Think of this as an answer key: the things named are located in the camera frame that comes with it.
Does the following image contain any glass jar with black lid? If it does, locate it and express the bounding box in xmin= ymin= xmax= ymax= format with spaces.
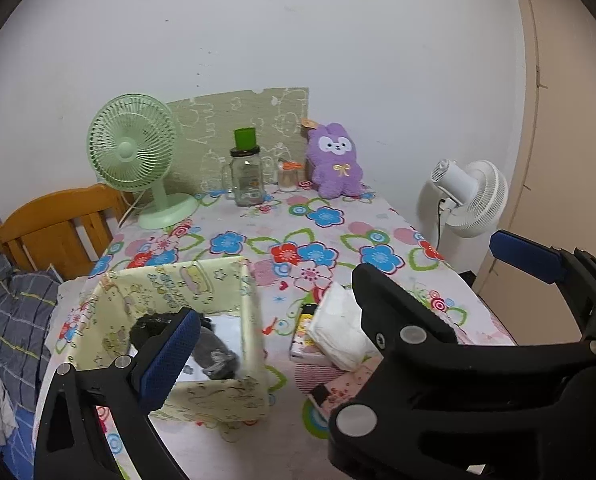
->
xmin=221 ymin=146 xmax=266 ymax=207

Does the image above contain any small jar with orange lid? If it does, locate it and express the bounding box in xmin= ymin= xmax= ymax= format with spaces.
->
xmin=277 ymin=160 xmax=299 ymax=193

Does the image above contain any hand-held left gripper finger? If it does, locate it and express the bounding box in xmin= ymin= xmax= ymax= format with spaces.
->
xmin=34 ymin=308 xmax=202 ymax=480

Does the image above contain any purple plush bunny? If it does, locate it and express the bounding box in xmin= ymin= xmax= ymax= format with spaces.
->
xmin=300 ymin=117 xmax=366 ymax=199

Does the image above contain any green cartoon print board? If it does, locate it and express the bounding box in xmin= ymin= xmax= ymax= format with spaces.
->
xmin=165 ymin=87 xmax=309 ymax=196

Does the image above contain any plaid blue grey bedding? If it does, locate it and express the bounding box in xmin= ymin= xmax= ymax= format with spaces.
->
xmin=0 ymin=255 xmax=64 ymax=411

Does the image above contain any white fan cable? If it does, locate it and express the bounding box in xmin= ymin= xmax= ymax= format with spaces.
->
xmin=119 ymin=191 xmax=145 ymax=230

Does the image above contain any black fan cable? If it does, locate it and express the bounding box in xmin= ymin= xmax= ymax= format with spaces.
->
xmin=436 ymin=197 xmax=447 ymax=256

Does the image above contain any floral tablecloth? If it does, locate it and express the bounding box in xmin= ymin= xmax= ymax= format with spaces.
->
xmin=33 ymin=187 xmax=518 ymax=480

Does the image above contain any pink floral tissue packet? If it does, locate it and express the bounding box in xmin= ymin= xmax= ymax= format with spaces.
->
xmin=307 ymin=355 xmax=383 ymax=416

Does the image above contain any green desk fan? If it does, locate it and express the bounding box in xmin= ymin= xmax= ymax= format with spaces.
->
xmin=87 ymin=93 xmax=199 ymax=231

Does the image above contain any yellow cartoon fabric storage box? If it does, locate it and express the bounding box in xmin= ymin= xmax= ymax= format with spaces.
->
xmin=67 ymin=256 xmax=271 ymax=423

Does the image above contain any black cloth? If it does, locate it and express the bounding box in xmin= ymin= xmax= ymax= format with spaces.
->
xmin=130 ymin=312 xmax=177 ymax=356

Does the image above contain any wooden chair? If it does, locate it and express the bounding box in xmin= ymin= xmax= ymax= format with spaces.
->
xmin=0 ymin=183 xmax=131 ymax=281

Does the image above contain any beige wooden door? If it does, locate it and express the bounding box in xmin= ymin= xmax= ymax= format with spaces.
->
xmin=470 ymin=0 xmax=596 ymax=348

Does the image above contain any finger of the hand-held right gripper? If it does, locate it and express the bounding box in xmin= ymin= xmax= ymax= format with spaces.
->
xmin=488 ymin=229 xmax=596 ymax=361
xmin=327 ymin=263 xmax=596 ymax=480

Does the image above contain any white standing fan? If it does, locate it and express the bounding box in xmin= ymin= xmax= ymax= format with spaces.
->
xmin=430 ymin=158 xmax=508 ymax=273

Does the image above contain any grey rolled sock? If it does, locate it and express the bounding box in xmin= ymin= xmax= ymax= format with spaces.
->
xmin=192 ymin=316 xmax=241 ymax=380

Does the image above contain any cartoon print tissue packet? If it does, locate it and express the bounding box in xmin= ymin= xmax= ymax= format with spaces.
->
xmin=289 ymin=302 xmax=336 ymax=367

